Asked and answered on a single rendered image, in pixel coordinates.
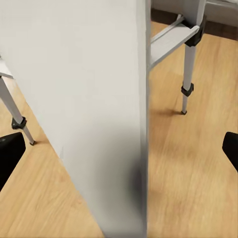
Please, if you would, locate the camera tripod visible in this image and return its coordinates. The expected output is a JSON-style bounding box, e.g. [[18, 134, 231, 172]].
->
[[0, 0, 207, 238]]

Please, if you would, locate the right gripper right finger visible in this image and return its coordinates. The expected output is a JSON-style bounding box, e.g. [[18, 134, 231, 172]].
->
[[222, 132, 238, 172]]

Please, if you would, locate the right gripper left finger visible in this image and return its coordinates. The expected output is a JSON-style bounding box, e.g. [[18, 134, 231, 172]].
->
[[0, 132, 26, 192]]

